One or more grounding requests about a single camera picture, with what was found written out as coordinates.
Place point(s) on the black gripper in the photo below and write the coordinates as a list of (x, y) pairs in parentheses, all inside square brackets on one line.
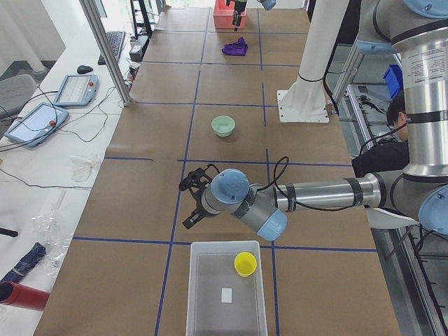
[(239, 5), (199, 207)]

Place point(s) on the black electronics box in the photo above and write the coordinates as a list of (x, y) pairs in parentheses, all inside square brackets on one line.
[(138, 48)]

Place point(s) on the crumpled clear plastic wrap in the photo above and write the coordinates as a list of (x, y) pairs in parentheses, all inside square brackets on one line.
[(52, 234)]

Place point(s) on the clear plastic storage box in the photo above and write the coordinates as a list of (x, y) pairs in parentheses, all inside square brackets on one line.
[(220, 301)]

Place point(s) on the blue plastic parts bin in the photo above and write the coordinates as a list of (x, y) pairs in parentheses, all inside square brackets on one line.
[(393, 78)]

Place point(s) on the pink plastic bin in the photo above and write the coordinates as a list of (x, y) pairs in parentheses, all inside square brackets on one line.
[(222, 16)]

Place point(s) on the folded dark blue umbrella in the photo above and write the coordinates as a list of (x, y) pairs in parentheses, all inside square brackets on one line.
[(26, 264)]

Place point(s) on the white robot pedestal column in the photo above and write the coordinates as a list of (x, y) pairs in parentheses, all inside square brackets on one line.
[(305, 100)]

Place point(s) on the seated person in black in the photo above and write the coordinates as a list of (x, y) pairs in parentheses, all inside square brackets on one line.
[(387, 156)]

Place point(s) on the purple microfiber cloth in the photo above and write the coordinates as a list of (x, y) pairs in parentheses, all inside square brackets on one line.
[(237, 48)]

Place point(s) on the white paper label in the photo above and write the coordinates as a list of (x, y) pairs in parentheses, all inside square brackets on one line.
[(226, 295)]

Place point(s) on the blue teach pendant tablet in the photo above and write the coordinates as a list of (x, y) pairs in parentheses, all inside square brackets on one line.
[(76, 91)]

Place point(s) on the grey aluminium frame post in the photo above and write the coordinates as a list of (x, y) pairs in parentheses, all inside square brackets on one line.
[(95, 23)]

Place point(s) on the red cylinder tube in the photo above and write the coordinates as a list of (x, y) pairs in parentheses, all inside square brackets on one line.
[(18, 295)]

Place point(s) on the light green bowl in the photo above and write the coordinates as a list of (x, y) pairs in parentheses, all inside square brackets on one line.
[(223, 126)]

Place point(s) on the yellow plastic cup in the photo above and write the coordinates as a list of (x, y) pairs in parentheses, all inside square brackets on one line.
[(245, 264)]

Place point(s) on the crumpled white tissue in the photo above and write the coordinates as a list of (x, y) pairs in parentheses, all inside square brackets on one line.
[(83, 166)]

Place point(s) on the black computer mouse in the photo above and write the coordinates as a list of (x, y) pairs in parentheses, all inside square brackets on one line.
[(84, 69)]

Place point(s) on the black keyboard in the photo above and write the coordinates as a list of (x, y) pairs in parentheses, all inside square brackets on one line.
[(116, 40)]

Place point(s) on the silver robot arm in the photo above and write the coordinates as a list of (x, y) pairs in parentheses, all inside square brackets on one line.
[(417, 30), (266, 4)]

